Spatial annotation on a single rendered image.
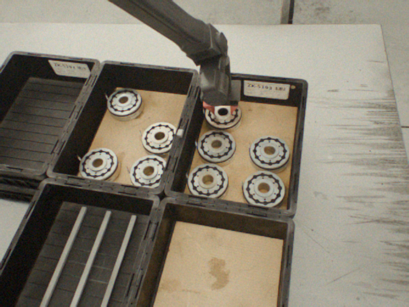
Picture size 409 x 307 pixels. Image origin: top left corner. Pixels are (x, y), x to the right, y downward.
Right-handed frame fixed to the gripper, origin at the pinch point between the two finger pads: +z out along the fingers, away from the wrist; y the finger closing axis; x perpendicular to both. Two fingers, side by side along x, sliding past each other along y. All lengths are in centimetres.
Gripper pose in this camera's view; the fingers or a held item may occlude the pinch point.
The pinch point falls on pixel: (223, 111)
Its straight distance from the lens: 106.1
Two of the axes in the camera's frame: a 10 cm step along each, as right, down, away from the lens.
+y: 9.9, 0.3, -1.4
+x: 1.0, -8.5, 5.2
